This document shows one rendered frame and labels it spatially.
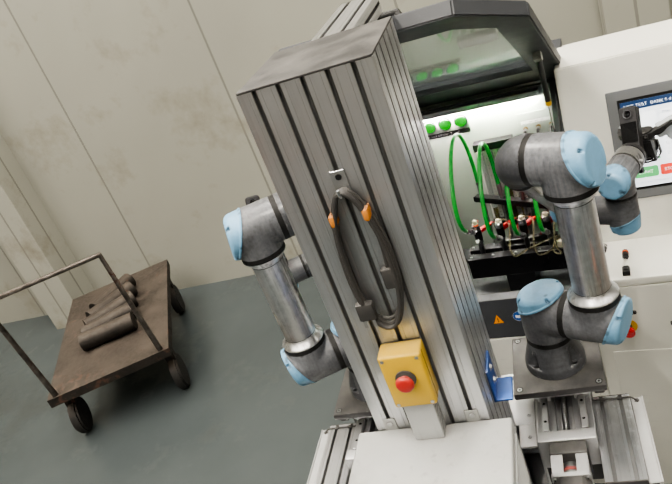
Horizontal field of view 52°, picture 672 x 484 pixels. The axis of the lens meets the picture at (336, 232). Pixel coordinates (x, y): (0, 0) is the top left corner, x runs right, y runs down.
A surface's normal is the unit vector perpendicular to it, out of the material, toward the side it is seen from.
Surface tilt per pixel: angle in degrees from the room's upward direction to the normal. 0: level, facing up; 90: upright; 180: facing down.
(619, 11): 90
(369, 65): 90
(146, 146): 90
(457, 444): 0
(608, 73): 76
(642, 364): 90
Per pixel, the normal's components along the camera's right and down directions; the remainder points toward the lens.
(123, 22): -0.19, 0.51
